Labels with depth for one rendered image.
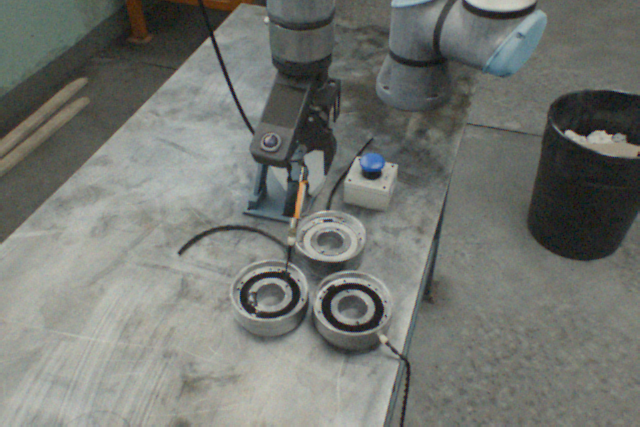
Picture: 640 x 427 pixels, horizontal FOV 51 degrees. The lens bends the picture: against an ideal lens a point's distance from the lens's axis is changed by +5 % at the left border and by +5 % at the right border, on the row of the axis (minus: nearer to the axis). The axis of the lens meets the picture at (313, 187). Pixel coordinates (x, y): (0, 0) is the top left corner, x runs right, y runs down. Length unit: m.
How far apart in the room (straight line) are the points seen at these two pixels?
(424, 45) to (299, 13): 0.53
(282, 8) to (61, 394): 0.52
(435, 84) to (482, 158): 1.26
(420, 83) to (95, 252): 0.65
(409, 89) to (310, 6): 0.57
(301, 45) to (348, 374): 0.40
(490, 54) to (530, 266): 1.12
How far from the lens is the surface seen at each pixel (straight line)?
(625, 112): 2.20
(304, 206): 0.86
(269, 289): 0.90
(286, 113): 0.74
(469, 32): 1.14
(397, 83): 1.25
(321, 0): 0.71
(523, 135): 2.67
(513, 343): 1.93
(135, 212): 1.06
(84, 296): 0.96
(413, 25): 1.20
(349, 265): 0.91
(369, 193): 1.01
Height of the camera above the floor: 1.50
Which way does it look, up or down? 41 degrees down
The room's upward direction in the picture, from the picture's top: straight up
